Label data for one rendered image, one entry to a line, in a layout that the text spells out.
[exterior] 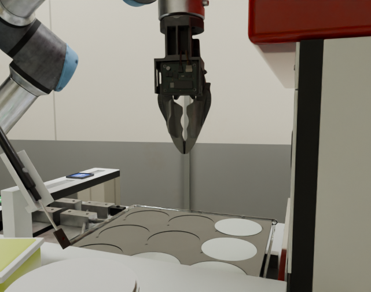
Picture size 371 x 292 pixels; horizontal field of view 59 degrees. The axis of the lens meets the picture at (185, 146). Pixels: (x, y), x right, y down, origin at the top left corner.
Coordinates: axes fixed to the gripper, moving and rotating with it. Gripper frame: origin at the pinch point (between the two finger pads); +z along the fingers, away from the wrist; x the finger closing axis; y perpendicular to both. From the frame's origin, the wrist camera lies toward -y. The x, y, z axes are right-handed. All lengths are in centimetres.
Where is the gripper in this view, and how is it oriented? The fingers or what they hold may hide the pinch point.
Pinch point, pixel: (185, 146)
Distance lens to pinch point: 56.6
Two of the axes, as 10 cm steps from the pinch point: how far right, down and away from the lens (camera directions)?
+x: 9.9, 0.0, -1.5
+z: 0.1, 9.9, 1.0
